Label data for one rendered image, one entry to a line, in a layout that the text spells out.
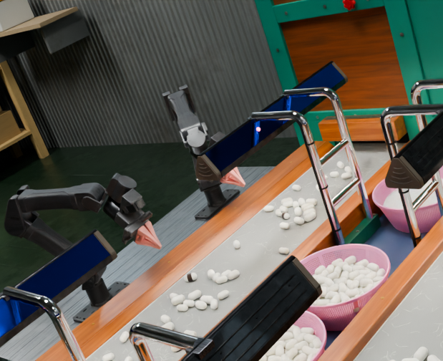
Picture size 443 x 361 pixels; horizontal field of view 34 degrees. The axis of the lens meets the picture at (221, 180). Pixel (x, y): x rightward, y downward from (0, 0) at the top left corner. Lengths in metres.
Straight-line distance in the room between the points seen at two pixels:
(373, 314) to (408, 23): 0.97
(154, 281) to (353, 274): 0.58
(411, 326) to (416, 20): 1.00
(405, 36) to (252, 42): 2.68
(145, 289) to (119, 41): 3.85
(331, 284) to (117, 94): 4.39
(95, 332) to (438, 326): 0.88
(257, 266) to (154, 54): 3.68
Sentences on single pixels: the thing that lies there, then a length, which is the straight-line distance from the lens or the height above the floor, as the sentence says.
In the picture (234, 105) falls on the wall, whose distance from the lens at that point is 5.19.
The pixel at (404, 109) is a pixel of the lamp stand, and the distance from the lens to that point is 1.67.
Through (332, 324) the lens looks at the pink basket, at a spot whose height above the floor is 0.70.
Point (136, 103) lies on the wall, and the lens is 5.89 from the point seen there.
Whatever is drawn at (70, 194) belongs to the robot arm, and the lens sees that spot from 2.09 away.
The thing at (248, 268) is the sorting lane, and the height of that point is 0.74.
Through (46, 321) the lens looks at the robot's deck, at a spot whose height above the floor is 0.67.
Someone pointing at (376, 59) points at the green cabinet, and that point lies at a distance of 2.37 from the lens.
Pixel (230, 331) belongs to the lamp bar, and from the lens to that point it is 1.10.
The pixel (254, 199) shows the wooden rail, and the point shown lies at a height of 0.76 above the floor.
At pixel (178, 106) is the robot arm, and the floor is 1.09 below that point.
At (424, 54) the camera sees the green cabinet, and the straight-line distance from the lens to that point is 2.28.
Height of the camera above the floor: 1.69
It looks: 21 degrees down
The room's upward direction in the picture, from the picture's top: 20 degrees counter-clockwise
